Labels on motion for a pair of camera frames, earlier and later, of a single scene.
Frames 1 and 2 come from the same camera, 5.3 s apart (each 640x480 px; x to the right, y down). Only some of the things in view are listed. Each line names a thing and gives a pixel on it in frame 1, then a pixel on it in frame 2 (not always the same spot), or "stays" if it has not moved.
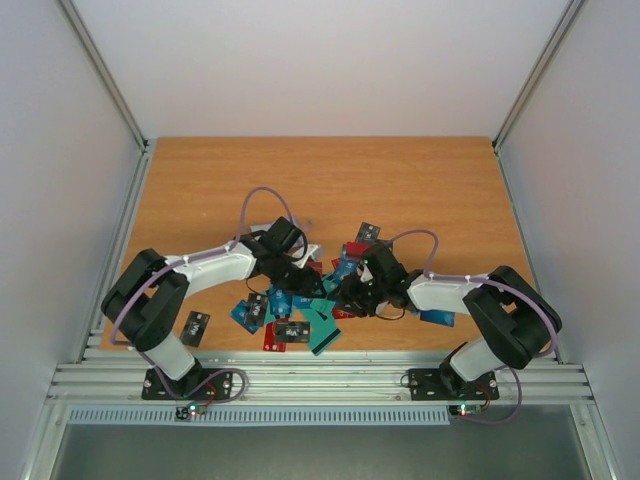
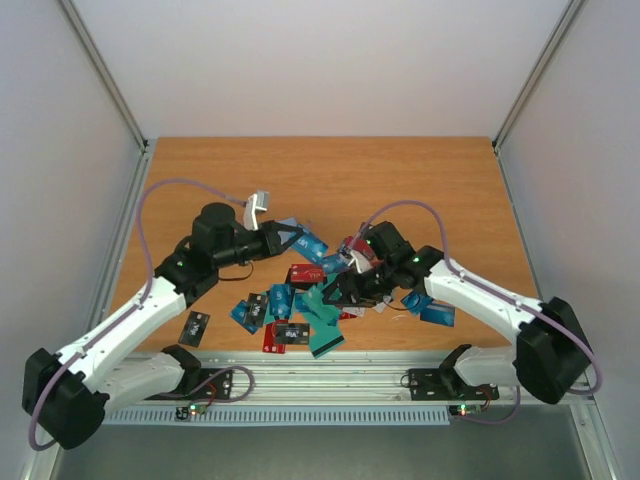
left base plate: [219, 387] stays
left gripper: [305, 286] to [272, 242]
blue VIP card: [280, 301] to [310, 246]
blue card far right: [438, 316] stays
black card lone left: [194, 328] stays
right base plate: [429, 384] stays
